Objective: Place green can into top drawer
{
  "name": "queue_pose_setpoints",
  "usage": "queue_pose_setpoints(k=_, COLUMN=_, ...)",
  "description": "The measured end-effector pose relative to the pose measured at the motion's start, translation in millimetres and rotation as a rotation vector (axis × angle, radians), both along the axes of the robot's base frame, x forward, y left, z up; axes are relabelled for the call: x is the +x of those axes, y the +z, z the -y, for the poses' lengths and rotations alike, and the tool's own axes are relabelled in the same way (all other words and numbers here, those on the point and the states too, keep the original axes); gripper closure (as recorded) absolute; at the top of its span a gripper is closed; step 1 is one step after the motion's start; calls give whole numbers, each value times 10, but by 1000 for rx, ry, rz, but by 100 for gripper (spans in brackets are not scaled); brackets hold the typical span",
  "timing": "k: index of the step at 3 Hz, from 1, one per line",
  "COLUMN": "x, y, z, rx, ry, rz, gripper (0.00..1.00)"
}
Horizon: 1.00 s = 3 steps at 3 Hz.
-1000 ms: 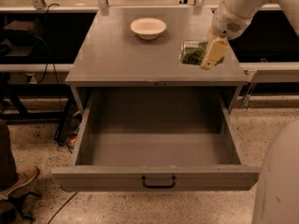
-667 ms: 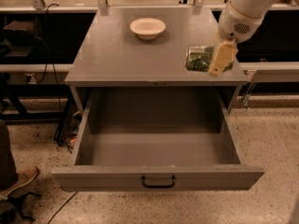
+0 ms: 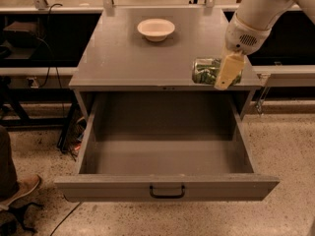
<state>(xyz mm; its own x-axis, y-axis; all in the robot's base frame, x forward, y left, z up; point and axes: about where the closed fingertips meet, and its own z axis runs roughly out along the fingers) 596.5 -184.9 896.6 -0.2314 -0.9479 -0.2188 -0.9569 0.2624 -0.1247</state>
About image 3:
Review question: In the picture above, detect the grey right shelf rail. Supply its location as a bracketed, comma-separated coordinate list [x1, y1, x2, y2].
[253, 65, 315, 88]

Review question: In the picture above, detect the white paper bowl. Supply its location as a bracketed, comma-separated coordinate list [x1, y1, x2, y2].
[137, 19, 175, 42]

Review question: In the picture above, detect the dark trouser leg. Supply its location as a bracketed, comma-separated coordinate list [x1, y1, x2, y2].
[0, 126, 19, 201]

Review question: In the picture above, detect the black cable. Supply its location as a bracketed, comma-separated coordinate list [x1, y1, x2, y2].
[36, 3, 67, 116]

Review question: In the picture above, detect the grey left shelf rail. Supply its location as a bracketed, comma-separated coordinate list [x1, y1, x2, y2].
[0, 67, 77, 77]

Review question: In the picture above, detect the dark box on shelf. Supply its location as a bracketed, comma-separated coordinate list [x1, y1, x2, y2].
[3, 21, 40, 48]

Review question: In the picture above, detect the brown shoe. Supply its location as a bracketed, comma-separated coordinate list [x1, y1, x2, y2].
[0, 174, 40, 209]

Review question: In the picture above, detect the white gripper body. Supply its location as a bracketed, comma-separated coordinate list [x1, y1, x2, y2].
[224, 14, 271, 55]

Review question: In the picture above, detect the black chair base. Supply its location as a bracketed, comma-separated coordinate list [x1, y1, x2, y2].
[0, 202, 43, 233]

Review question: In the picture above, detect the black drawer handle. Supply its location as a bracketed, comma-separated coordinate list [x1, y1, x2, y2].
[149, 185, 186, 200]

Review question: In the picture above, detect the open grey top drawer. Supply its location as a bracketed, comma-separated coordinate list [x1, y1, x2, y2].
[55, 91, 280, 202]

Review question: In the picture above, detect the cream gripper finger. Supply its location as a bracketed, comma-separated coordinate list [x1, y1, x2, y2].
[215, 48, 245, 90]

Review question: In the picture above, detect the grey shelf rail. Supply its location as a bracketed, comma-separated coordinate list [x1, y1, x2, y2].
[253, 65, 315, 88]
[0, 67, 77, 77]

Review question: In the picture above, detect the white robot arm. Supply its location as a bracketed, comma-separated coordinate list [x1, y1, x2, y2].
[215, 0, 315, 90]

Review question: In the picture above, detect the grey metal cabinet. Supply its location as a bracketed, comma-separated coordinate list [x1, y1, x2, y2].
[68, 6, 263, 120]

